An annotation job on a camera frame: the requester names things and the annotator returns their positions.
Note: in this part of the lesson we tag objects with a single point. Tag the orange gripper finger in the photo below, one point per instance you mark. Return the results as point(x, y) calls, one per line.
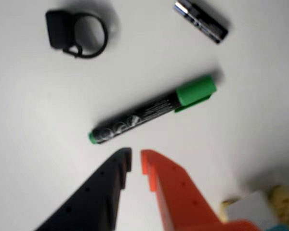
point(178, 197)

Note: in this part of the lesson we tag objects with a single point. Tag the black AA battery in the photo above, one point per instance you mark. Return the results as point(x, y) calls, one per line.
point(202, 21)

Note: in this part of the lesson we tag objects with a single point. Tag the green marker with black barrel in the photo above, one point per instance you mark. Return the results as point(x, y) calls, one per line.
point(139, 114)

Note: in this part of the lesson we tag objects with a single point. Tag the navy gripper finger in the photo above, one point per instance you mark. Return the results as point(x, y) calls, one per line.
point(94, 197)

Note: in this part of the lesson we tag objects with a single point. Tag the yellow perforated base block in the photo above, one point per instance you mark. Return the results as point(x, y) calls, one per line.
point(286, 202)

